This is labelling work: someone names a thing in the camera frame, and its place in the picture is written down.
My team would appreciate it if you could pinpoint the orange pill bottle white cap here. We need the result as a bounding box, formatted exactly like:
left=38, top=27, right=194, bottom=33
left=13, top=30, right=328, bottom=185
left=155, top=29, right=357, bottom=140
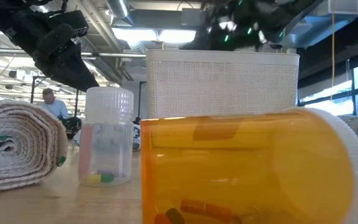
left=140, top=107, right=358, bottom=224

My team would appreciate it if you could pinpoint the silver ceiling pipe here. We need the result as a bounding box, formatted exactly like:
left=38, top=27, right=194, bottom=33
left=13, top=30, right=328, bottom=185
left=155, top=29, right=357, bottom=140
left=0, top=48, right=147, bottom=60

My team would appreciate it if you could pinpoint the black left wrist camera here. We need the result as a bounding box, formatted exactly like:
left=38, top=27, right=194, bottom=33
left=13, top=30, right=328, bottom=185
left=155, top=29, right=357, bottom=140
left=40, top=10, right=90, bottom=40

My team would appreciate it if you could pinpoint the long yellow cable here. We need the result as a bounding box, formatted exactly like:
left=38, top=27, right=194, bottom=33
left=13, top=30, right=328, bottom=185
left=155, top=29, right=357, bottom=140
left=330, top=12, right=336, bottom=102

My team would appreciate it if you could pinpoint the white plastic basket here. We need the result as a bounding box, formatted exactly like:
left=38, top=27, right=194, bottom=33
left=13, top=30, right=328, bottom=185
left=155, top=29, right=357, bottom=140
left=145, top=49, right=300, bottom=119

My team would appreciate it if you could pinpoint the clear vial with capsules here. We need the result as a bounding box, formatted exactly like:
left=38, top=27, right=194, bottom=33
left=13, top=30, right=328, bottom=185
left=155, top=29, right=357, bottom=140
left=78, top=86, right=135, bottom=187

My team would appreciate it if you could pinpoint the long white bandage roll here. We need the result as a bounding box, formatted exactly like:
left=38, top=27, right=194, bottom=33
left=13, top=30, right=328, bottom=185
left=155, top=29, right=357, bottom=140
left=0, top=99, right=68, bottom=194

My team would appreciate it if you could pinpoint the black stand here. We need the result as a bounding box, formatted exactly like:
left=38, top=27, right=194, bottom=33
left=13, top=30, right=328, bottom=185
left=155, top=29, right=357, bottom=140
left=29, top=76, right=48, bottom=103

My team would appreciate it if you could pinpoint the blue circle print cloth pack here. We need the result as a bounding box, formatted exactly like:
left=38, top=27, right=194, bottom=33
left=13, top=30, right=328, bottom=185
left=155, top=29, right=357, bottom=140
left=132, top=123, right=142, bottom=152

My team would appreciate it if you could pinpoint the ceiling light panel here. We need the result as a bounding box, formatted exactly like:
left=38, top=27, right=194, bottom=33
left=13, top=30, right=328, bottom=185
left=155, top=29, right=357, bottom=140
left=112, top=27, right=197, bottom=44

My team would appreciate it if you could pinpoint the white ceiling box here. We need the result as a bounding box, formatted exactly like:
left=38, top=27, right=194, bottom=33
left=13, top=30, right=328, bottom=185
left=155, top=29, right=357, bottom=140
left=328, top=0, right=358, bottom=16

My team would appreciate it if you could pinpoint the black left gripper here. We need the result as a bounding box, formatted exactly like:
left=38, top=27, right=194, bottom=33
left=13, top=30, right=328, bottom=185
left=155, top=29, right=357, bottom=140
left=9, top=24, right=101, bottom=93

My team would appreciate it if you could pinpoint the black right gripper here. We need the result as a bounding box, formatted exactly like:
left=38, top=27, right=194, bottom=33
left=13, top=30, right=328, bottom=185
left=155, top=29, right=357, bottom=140
left=181, top=0, right=280, bottom=52

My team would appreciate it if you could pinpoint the person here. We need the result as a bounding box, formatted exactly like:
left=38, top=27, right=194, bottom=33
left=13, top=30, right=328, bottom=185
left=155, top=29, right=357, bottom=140
left=38, top=87, right=71, bottom=121

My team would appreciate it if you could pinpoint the silver ventilation duct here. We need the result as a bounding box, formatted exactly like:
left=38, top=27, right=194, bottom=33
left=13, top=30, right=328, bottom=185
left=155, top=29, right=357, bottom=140
left=106, top=0, right=135, bottom=27

